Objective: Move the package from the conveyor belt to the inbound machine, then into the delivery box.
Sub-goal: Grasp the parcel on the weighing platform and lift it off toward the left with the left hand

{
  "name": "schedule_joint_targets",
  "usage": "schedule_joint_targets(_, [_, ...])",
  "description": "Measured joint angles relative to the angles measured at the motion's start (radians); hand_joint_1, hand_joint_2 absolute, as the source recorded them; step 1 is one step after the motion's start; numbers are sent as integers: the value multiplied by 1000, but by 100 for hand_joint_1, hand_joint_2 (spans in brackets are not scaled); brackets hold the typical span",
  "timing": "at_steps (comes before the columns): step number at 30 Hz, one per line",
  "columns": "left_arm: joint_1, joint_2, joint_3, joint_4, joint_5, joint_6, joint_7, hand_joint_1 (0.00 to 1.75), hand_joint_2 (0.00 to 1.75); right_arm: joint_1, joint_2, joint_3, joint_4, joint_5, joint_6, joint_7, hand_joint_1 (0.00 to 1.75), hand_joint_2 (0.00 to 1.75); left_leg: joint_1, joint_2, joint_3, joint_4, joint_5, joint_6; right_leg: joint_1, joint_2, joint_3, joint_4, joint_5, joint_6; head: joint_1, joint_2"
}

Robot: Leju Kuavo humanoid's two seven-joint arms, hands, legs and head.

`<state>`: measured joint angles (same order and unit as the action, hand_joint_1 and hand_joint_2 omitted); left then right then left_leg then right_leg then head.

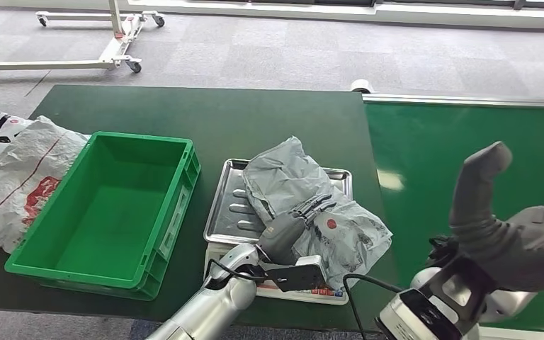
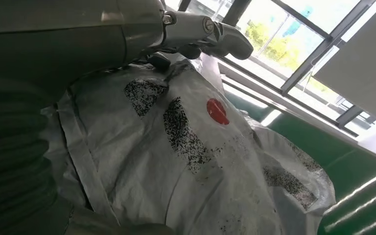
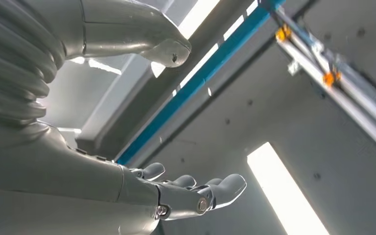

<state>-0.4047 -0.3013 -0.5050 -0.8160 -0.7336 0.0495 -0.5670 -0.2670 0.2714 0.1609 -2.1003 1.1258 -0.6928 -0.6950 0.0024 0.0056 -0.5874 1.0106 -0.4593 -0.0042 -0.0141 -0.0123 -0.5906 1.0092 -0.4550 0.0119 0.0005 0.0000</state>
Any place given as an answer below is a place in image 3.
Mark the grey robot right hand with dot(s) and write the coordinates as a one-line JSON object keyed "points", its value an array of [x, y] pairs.
{"points": [[61, 188]]}

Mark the white ceiling beam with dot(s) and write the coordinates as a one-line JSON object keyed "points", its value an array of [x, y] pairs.
{"points": [[110, 113]]}

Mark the short ceiling light strip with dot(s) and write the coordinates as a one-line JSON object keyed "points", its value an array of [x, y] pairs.
{"points": [[103, 66]]}

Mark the blue ceiling beam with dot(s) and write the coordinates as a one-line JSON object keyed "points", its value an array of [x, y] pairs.
{"points": [[191, 87]]}

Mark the long ceiling light strip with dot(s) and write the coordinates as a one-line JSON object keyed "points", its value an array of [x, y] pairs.
{"points": [[197, 16]]}

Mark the rectangular ceiling light panel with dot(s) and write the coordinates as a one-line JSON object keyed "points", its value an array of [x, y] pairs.
{"points": [[282, 194]]}

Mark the white frame bracket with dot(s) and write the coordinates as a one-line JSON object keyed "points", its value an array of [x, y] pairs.
{"points": [[293, 68]]}

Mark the orange frame connector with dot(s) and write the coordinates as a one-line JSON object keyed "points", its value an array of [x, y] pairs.
{"points": [[283, 33], [330, 78]]}

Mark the aluminium frame rail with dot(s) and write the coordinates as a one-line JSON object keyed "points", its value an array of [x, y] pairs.
{"points": [[353, 103]]}

